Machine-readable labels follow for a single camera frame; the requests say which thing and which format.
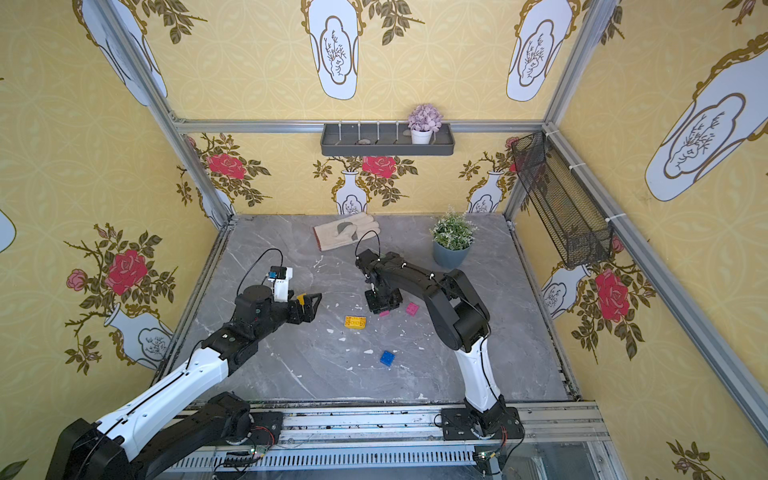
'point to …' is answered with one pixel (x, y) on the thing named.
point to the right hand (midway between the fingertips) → (380, 312)
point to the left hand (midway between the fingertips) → (311, 294)
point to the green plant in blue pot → (452, 238)
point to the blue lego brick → (387, 358)
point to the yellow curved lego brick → (301, 298)
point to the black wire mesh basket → (577, 229)
